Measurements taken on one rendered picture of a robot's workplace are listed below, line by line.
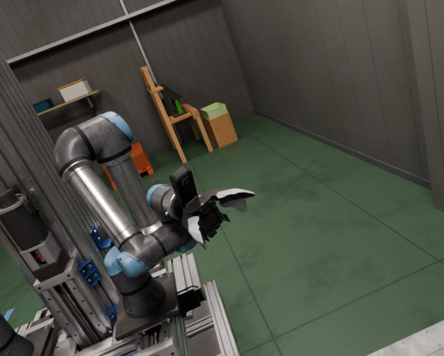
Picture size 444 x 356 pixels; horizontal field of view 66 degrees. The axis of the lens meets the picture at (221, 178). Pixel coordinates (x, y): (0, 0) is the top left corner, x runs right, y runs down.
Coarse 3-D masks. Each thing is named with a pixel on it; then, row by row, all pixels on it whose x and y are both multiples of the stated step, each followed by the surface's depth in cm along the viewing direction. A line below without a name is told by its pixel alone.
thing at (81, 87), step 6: (84, 78) 636; (72, 84) 622; (78, 84) 622; (84, 84) 625; (60, 90) 620; (66, 90) 622; (72, 90) 624; (78, 90) 626; (84, 90) 627; (90, 90) 652; (66, 96) 625; (72, 96) 627; (78, 96) 629
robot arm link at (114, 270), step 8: (112, 248) 116; (112, 256) 112; (104, 264) 111; (112, 264) 109; (112, 272) 110; (120, 272) 110; (120, 280) 111; (128, 280) 111; (136, 280) 112; (144, 280) 114; (120, 288) 113; (128, 288) 112; (136, 288) 113
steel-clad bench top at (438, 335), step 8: (432, 328) 101; (440, 328) 101; (416, 336) 101; (424, 336) 100; (432, 336) 99; (440, 336) 99; (392, 344) 101; (400, 344) 101; (408, 344) 100; (416, 344) 99; (424, 344) 98; (432, 344) 97; (440, 344) 97; (376, 352) 101; (384, 352) 100; (392, 352) 99; (400, 352) 98; (408, 352) 98; (416, 352) 97; (424, 352) 96; (432, 352) 95; (440, 352) 95
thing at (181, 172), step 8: (184, 168) 73; (176, 176) 72; (184, 176) 73; (192, 176) 75; (176, 184) 72; (184, 184) 74; (192, 184) 76; (176, 192) 75; (184, 192) 76; (192, 192) 78; (184, 200) 77
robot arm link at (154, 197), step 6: (156, 186) 92; (162, 186) 91; (168, 186) 90; (150, 192) 92; (156, 192) 90; (162, 192) 87; (150, 198) 91; (156, 198) 88; (162, 198) 86; (150, 204) 92; (156, 204) 89; (156, 210) 91; (162, 210) 87; (162, 216) 90; (168, 216) 90
